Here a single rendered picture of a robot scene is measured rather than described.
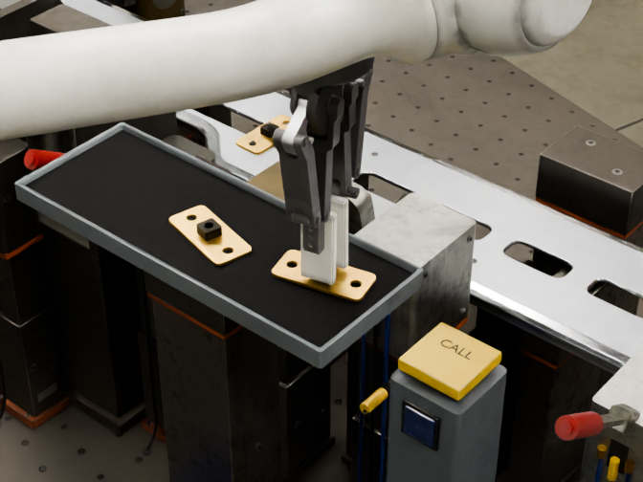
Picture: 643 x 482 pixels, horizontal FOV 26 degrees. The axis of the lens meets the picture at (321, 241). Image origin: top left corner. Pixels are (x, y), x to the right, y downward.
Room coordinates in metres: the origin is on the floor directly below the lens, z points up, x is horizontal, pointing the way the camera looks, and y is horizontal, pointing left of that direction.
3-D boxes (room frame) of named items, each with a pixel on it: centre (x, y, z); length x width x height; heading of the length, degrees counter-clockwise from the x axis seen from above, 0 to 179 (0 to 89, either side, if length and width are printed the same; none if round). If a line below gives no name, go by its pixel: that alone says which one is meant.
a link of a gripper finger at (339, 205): (0.93, -0.01, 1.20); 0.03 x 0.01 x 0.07; 64
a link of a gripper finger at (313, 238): (0.90, 0.01, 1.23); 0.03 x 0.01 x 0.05; 154
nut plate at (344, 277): (0.92, 0.00, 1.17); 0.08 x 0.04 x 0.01; 64
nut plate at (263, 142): (1.40, 0.06, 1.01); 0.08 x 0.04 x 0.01; 139
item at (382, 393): (0.98, -0.08, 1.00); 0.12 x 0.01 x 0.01; 140
